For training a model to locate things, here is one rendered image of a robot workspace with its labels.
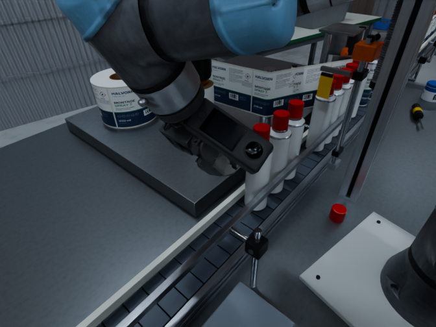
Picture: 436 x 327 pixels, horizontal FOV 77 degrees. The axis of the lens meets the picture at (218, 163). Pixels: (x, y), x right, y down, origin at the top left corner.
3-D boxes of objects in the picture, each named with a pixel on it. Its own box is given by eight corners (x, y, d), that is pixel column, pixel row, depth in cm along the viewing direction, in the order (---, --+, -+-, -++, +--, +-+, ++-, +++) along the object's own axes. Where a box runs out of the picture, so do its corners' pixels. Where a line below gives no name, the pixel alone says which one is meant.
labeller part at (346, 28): (335, 24, 96) (336, 21, 96) (368, 28, 91) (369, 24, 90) (318, 32, 88) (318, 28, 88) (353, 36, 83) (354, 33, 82)
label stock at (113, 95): (169, 112, 102) (163, 73, 93) (122, 134, 90) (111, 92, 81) (137, 98, 112) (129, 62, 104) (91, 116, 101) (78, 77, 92)
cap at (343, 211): (337, 225, 65) (340, 215, 63) (326, 215, 67) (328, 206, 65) (346, 219, 66) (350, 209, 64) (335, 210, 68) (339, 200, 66)
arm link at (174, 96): (199, 49, 30) (154, 106, 28) (214, 79, 34) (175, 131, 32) (156, 39, 34) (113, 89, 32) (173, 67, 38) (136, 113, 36)
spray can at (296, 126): (281, 166, 75) (291, 95, 63) (298, 173, 72) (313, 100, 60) (270, 175, 72) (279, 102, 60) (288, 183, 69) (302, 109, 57)
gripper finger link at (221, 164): (215, 161, 54) (195, 136, 46) (239, 173, 51) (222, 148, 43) (206, 174, 53) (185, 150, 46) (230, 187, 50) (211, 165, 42)
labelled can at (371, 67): (354, 100, 107) (371, 44, 94) (368, 104, 104) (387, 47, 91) (349, 104, 104) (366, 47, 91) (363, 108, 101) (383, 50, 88)
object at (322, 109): (309, 141, 84) (324, 74, 72) (326, 147, 82) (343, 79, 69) (302, 148, 81) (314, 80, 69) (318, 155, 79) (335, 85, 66)
